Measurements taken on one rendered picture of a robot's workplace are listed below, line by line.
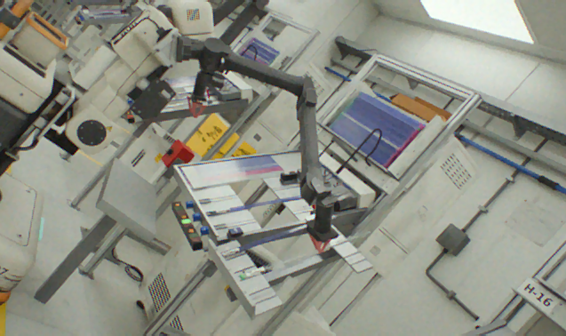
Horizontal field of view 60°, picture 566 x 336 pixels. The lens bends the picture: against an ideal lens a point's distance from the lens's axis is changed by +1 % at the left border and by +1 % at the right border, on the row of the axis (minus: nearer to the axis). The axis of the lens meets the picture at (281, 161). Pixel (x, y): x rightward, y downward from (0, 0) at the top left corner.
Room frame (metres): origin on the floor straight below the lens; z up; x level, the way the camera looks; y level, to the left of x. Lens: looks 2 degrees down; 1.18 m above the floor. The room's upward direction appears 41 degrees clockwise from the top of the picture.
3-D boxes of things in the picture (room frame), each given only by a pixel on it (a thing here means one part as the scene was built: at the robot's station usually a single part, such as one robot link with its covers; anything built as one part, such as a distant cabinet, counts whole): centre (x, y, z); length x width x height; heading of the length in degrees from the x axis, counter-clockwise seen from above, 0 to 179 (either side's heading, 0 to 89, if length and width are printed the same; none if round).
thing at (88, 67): (6.33, 2.48, 0.95); 1.36 x 0.82 x 1.90; 126
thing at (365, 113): (2.43, -0.26, 1.52); 0.51 x 0.13 x 0.27; 36
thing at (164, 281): (2.56, -0.33, 0.31); 0.70 x 0.65 x 0.62; 36
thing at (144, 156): (3.60, 0.67, 0.66); 1.01 x 0.73 x 1.31; 126
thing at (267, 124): (3.74, 0.52, 0.95); 1.35 x 0.82 x 1.90; 126
